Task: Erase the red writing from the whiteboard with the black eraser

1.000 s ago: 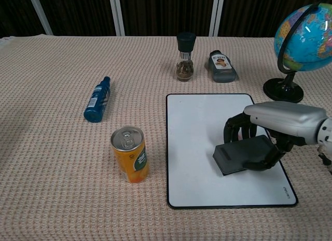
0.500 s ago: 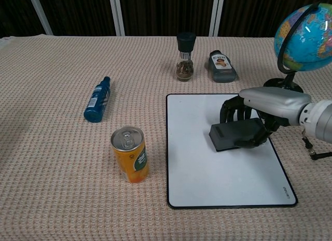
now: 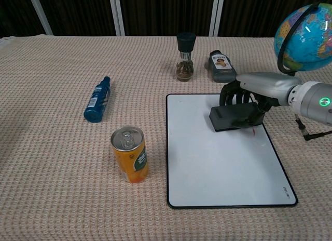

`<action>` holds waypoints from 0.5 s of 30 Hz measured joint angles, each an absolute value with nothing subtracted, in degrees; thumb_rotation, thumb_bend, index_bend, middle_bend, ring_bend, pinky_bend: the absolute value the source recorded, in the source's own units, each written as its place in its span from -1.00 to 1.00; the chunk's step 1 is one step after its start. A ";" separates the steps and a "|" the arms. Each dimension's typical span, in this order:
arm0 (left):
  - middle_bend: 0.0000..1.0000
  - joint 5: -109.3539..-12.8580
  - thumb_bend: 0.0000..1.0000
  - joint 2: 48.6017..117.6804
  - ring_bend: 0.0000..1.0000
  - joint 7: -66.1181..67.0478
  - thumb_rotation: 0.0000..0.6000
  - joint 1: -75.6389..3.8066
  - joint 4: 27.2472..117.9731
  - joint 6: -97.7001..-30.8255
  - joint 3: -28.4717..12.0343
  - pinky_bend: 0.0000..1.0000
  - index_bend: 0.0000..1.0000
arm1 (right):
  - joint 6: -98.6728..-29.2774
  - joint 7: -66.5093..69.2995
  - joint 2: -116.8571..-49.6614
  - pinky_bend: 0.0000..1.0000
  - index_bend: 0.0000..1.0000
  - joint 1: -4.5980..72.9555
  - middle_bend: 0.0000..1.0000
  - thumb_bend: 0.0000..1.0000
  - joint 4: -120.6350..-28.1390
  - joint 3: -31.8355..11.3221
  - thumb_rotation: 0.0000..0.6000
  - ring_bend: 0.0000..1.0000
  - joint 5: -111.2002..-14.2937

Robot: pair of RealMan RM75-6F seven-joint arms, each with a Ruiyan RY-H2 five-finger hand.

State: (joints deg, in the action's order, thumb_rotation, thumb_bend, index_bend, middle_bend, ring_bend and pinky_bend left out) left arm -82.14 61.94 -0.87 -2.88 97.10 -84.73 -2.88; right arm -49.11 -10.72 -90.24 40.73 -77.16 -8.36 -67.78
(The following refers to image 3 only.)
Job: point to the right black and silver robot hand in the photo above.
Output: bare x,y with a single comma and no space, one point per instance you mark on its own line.
264,85

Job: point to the dark grey whiteboard eraser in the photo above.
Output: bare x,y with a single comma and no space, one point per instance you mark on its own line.
225,116

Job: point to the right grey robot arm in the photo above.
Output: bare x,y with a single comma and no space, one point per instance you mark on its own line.
311,95

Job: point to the white whiteboard with black rim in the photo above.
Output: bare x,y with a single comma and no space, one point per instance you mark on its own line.
207,173

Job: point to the dark sauce bottle with label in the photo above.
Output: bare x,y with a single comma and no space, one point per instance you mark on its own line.
222,69

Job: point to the blue globe on black stand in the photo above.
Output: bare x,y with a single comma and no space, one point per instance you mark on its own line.
306,35

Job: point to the glass pepper grinder black cap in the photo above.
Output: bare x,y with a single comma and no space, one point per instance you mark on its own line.
185,56

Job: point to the orange drink can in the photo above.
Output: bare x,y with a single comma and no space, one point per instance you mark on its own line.
132,158

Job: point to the blue spray bottle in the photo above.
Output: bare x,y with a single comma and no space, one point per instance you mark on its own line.
97,100

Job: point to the beige waffle tablecloth with fringe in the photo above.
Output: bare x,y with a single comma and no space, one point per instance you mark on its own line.
64,160

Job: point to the white aluminium partition post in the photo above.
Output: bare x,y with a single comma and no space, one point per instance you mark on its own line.
216,12
40,12
117,12

